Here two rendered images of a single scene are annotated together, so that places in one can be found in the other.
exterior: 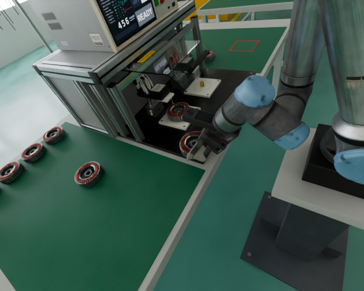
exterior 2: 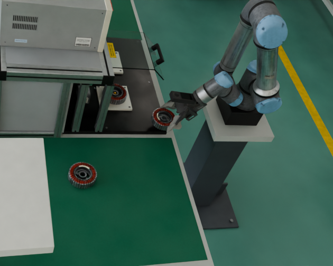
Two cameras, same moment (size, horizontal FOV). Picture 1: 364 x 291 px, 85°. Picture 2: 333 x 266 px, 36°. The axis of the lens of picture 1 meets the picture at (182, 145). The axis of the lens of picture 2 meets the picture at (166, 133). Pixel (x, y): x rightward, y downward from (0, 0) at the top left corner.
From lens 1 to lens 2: 1.86 m
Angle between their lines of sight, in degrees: 50
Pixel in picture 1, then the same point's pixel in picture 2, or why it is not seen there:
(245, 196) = not seen: hidden behind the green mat
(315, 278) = (217, 214)
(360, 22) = (271, 63)
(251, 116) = (224, 92)
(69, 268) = (144, 234)
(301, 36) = (237, 53)
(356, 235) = not seen: hidden behind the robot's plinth
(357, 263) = (233, 190)
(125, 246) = (166, 203)
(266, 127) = (230, 96)
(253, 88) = (228, 79)
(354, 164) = (265, 105)
